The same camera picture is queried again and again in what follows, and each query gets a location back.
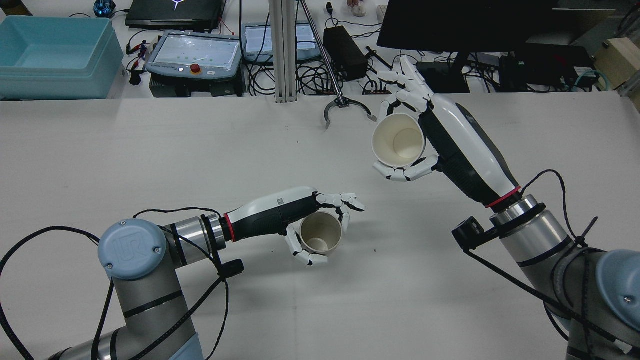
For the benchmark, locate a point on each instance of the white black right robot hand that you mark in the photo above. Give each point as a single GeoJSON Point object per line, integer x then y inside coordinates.
{"type": "Point", "coordinates": [465, 145]}

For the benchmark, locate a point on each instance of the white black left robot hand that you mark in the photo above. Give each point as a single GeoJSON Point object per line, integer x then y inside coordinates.
{"type": "Point", "coordinates": [265, 215]}

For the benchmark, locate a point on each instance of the tan paper cup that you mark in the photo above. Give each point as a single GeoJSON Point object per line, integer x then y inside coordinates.
{"type": "Point", "coordinates": [320, 232]}

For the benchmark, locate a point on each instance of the white paper cup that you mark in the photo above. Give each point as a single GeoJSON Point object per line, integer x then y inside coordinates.
{"type": "Point", "coordinates": [398, 140]}

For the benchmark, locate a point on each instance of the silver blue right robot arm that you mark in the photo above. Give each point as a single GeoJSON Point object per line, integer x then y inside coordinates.
{"type": "Point", "coordinates": [535, 240]}

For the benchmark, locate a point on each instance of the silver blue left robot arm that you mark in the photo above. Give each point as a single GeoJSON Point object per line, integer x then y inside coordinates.
{"type": "Point", "coordinates": [150, 300]}

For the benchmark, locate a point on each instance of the black hub with orange ports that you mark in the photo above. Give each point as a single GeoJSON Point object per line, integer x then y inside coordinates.
{"type": "Point", "coordinates": [376, 89]}

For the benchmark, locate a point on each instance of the black monitor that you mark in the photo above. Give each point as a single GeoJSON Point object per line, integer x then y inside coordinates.
{"type": "Point", "coordinates": [465, 25]}

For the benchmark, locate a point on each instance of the black flat desk device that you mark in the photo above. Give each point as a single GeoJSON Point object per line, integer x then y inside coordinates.
{"type": "Point", "coordinates": [555, 62]}

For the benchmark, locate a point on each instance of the black claw grabber tool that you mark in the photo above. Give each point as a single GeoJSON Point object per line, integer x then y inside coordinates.
{"type": "Point", "coordinates": [342, 103]}

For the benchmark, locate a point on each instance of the black box under pendant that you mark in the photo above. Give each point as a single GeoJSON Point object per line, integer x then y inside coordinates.
{"type": "Point", "coordinates": [200, 89]}

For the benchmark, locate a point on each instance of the black power adapter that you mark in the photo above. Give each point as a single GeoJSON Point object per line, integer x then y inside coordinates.
{"type": "Point", "coordinates": [345, 52]}

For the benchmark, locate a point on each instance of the small pink white figurine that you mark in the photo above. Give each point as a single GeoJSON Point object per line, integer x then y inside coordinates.
{"type": "Point", "coordinates": [357, 7]}

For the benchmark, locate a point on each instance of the grey teach pendant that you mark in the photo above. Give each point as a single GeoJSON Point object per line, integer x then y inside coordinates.
{"type": "Point", "coordinates": [257, 40]}
{"type": "Point", "coordinates": [195, 52]}

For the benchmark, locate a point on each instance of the light wooden box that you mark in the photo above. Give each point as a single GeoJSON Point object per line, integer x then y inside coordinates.
{"type": "Point", "coordinates": [620, 62]}

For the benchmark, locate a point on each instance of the red alligator clip leads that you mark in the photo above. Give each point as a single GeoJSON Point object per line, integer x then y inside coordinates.
{"type": "Point", "coordinates": [139, 50]}

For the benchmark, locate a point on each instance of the black laptop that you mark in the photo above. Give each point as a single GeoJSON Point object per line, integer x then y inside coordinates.
{"type": "Point", "coordinates": [175, 15]}

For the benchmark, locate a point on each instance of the blue glowing mouse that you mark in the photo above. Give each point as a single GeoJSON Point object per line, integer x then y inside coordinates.
{"type": "Point", "coordinates": [104, 7]}

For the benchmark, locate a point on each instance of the teal plastic box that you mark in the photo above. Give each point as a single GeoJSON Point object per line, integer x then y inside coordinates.
{"type": "Point", "coordinates": [55, 55]}

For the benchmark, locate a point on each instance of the aluminium extrusion post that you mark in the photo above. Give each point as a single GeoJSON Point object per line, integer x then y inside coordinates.
{"type": "Point", "coordinates": [284, 50]}

